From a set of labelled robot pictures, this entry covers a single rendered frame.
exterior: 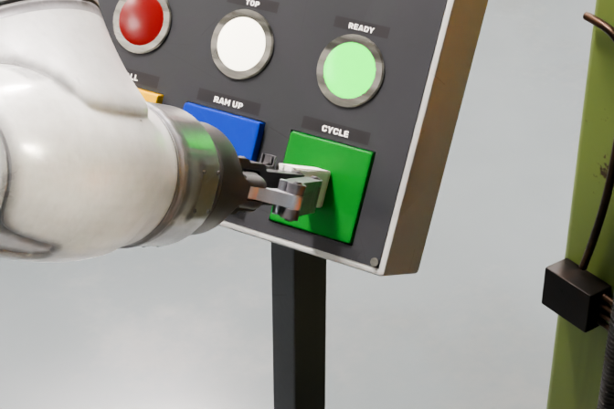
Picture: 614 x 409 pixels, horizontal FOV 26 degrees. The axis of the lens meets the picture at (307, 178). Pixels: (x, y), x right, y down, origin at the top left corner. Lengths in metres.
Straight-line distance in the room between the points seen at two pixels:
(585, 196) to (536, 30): 2.51
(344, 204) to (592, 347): 0.39
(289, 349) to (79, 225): 0.65
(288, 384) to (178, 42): 0.40
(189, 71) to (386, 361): 1.43
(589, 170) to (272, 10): 0.35
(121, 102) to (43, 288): 2.00
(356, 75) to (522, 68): 2.51
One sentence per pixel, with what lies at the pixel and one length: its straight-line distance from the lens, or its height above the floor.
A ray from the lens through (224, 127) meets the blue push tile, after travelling 1.09.
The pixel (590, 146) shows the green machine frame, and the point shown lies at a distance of 1.25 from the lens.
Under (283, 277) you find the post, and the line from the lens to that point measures 1.28.
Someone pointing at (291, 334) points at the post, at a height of 0.75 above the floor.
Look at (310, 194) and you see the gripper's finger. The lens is 0.94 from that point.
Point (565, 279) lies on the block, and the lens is 1.30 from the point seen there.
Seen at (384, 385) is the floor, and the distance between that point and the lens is 2.43.
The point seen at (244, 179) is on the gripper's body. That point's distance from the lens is 0.86.
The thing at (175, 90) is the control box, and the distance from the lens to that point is 1.13.
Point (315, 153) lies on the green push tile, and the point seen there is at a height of 1.03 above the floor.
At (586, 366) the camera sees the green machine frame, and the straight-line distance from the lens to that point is 1.37.
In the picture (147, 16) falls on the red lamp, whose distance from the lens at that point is 1.14.
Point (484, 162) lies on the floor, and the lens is 3.11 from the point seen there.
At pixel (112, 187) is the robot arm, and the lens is 0.70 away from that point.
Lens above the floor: 1.56
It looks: 31 degrees down
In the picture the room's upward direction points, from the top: straight up
